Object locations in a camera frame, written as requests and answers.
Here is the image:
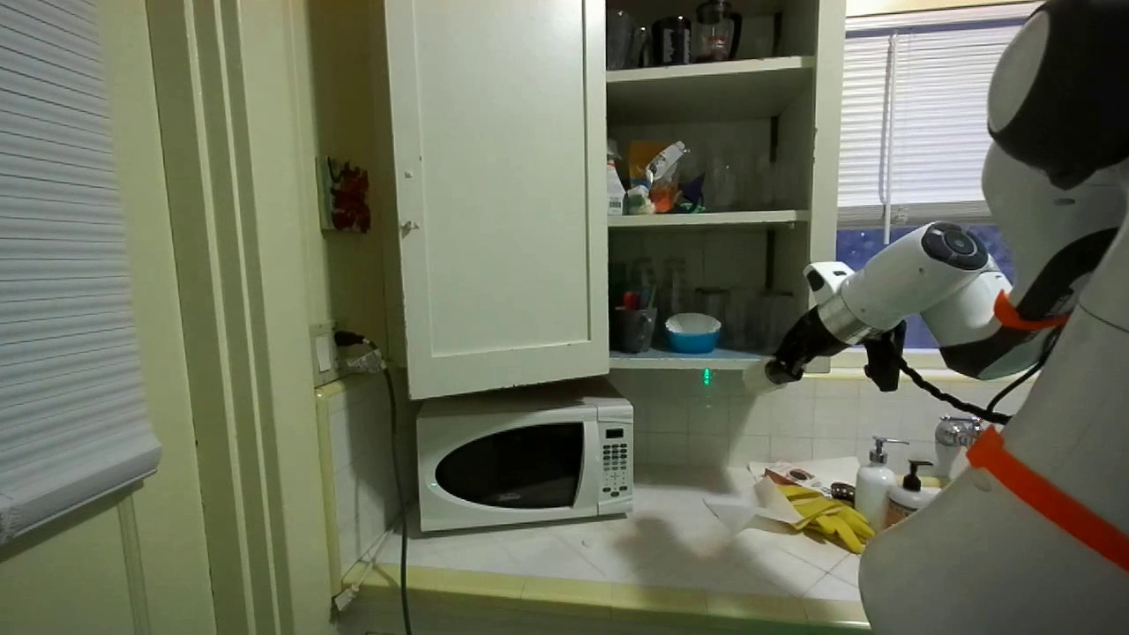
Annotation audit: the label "white soap pump bottle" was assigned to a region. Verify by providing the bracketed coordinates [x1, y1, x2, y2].
[853, 436, 896, 529]

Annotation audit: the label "orange soap pump bottle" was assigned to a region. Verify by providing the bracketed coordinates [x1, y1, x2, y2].
[884, 459, 938, 524]

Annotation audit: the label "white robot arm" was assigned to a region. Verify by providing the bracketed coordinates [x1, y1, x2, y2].
[765, 0, 1129, 635]

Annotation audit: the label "yellow rubber gloves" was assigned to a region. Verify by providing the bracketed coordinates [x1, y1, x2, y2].
[784, 487, 873, 553]

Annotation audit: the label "white paper sheet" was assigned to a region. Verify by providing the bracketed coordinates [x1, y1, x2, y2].
[706, 461, 789, 533]

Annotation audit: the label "black power cord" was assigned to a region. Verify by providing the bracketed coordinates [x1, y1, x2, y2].
[330, 327, 416, 635]

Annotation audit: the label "red wall decoration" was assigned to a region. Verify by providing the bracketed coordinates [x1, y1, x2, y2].
[327, 163, 370, 234]

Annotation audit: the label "white window blind right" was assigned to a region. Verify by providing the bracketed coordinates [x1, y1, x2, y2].
[835, 9, 1024, 222]

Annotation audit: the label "white microwave oven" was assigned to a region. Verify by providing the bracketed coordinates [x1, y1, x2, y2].
[416, 394, 635, 533]

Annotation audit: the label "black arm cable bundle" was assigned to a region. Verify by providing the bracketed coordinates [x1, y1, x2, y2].
[862, 320, 1063, 427]

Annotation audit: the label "chrome sink faucet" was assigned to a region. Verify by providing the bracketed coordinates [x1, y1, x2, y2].
[936, 415, 989, 481]

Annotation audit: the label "white open cupboard shelves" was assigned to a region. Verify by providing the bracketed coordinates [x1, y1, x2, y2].
[608, 0, 845, 375]

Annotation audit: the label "green packet on shelf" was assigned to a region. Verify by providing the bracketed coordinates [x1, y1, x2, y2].
[624, 142, 703, 214]

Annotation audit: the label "white cupboard door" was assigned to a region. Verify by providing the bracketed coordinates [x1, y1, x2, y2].
[383, 0, 610, 400]

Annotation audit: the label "blue bowl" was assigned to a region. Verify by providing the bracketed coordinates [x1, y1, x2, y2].
[664, 315, 724, 353]

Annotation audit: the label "white window blind left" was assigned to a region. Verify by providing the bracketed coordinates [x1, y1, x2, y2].
[0, 0, 161, 542]

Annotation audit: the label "white window blind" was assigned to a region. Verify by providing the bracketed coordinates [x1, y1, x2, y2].
[835, 9, 1024, 222]
[0, 0, 161, 542]

